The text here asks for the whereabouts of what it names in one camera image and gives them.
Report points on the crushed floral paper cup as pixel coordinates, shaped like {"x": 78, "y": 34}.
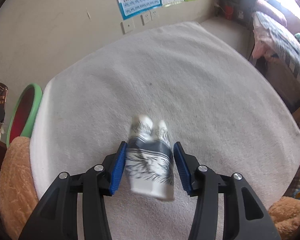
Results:
{"x": 149, "y": 159}

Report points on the dark metal shelf rack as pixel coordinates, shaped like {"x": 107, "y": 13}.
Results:
{"x": 243, "y": 10}

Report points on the white wall socket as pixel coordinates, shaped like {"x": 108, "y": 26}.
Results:
{"x": 149, "y": 16}

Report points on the tan plush cushion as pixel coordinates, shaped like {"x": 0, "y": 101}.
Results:
{"x": 18, "y": 196}

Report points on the white table cloth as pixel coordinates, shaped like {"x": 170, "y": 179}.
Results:
{"x": 221, "y": 109}

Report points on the pink pillow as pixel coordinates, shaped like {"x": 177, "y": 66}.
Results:
{"x": 266, "y": 8}

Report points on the bed with plaid quilt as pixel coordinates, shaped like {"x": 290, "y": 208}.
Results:
{"x": 281, "y": 51}

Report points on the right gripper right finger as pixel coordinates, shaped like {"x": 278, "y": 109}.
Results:
{"x": 245, "y": 216}

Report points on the green red trash bin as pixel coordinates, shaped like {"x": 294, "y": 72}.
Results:
{"x": 24, "y": 113}

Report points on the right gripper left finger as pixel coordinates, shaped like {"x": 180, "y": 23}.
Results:
{"x": 55, "y": 215}

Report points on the red small bucket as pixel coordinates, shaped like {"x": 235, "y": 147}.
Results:
{"x": 228, "y": 11}

